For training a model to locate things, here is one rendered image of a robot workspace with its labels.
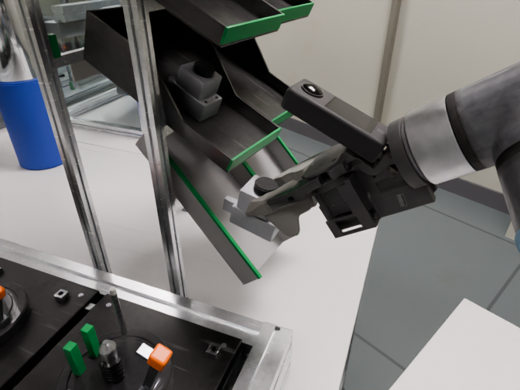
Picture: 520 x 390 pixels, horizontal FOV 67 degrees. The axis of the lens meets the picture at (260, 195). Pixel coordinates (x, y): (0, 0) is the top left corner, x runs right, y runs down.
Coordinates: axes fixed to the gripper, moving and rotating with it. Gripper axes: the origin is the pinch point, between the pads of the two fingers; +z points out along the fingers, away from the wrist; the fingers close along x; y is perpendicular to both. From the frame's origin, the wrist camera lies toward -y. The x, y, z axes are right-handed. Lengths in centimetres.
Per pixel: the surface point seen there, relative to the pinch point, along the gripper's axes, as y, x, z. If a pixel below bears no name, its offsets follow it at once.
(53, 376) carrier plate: 4.5, -23.5, 26.6
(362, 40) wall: 2, 264, 60
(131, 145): -19, 54, 82
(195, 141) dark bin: -10.1, 1.5, 5.4
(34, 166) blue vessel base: -29, 26, 92
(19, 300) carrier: -4.9, -17.6, 36.3
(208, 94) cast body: -14.4, 8.2, 4.4
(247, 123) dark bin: -7.7, 12.8, 4.8
